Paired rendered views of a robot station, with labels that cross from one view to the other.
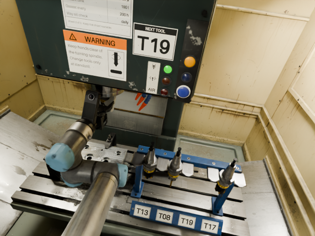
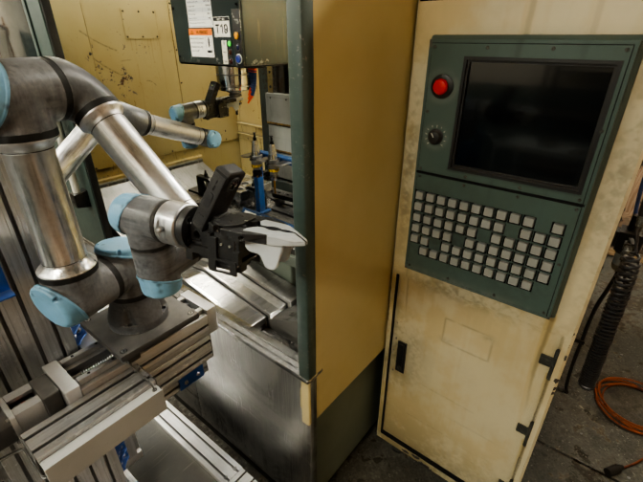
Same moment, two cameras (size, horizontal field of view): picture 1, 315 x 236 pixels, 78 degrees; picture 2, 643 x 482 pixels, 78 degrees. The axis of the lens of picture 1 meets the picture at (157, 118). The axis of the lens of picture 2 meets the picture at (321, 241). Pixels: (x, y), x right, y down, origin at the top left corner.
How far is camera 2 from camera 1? 1.50 m
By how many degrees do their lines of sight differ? 30
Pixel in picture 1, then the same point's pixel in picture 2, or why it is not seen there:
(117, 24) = (207, 19)
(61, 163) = (174, 112)
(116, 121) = (284, 169)
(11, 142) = (190, 184)
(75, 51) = (193, 41)
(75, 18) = (191, 20)
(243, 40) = not seen: hidden behind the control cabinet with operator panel
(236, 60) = not seen: hidden behind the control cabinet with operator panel
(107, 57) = (205, 42)
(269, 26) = not seen: hidden behind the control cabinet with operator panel
